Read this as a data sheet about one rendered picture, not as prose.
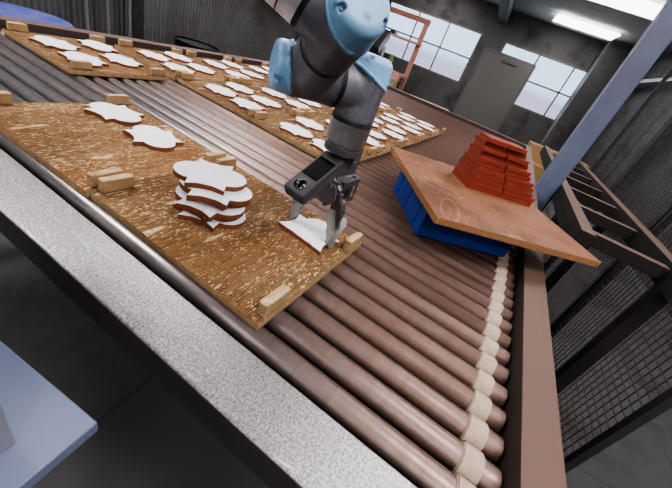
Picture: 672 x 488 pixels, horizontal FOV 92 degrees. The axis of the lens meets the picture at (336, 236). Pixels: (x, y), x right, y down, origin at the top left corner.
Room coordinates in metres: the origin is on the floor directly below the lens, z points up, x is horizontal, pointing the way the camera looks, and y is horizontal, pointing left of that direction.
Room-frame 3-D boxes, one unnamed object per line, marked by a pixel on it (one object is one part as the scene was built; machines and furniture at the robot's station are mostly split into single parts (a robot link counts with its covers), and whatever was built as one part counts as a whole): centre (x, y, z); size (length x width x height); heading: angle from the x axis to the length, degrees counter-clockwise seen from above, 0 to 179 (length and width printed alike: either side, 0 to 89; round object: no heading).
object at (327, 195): (0.61, 0.05, 1.08); 0.09 x 0.08 x 0.12; 156
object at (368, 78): (0.60, 0.05, 1.24); 0.09 x 0.08 x 0.11; 120
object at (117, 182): (0.49, 0.42, 0.95); 0.06 x 0.02 x 0.03; 160
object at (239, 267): (0.55, 0.19, 0.93); 0.41 x 0.35 x 0.02; 70
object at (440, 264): (0.99, 0.46, 0.90); 1.95 x 0.05 x 0.05; 71
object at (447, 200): (1.01, -0.37, 1.03); 0.50 x 0.50 x 0.02; 15
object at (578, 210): (2.48, -1.46, 0.51); 2.98 x 0.39 x 1.02; 161
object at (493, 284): (1.04, 0.45, 0.90); 1.95 x 0.05 x 0.05; 71
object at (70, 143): (0.68, 0.59, 0.93); 0.41 x 0.35 x 0.02; 72
